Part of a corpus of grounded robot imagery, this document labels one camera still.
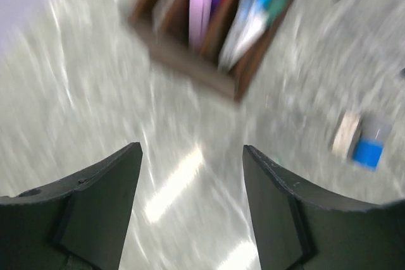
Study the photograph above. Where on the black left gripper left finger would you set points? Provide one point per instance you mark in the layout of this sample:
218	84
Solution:
77	222

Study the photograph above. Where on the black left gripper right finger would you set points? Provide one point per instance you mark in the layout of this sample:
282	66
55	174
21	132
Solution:
299	225

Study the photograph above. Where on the blue tip long marker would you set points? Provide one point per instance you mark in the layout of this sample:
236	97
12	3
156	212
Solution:
233	35

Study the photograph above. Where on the brown wooden desk organizer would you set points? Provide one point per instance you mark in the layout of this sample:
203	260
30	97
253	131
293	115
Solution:
220	43

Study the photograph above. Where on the blue grey glue stick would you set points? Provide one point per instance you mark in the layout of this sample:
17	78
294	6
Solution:
375	131

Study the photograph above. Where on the black purple highlighter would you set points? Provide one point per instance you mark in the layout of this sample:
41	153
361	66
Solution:
216	2

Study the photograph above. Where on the green cap white marker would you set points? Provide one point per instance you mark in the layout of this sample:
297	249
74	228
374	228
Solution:
246	33

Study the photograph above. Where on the lilac pen case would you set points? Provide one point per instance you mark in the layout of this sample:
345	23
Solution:
199	15

